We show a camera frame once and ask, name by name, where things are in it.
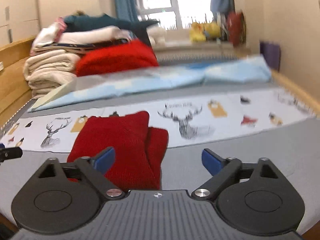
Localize dark red knitted sweater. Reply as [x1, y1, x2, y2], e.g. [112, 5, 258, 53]
[67, 111, 169, 191]

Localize yellow plush toys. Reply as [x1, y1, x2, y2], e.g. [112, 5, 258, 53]
[189, 21, 221, 42]

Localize light blue folded quilt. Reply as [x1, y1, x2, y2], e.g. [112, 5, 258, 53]
[28, 55, 272, 113]

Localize dark red cushion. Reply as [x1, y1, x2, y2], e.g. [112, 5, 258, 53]
[227, 11, 246, 47]

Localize cream folded blankets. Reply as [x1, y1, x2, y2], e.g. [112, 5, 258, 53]
[23, 49, 80, 100]

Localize blue curtain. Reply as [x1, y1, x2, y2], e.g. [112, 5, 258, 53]
[115, 0, 138, 22]

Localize dark teal garment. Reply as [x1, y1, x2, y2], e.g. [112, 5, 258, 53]
[63, 14, 159, 46]

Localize printed deer bed sheet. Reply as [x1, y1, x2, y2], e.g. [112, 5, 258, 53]
[1, 88, 314, 153]

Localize wooden bed frame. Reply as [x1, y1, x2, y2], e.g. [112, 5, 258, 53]
[0, 36, 35, 126]

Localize purple box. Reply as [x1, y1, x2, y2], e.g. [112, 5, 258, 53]
[260, 41, 281, 72]

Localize bright red fleece blanket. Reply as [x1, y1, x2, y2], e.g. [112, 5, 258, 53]
[75, 40, 159, 77]

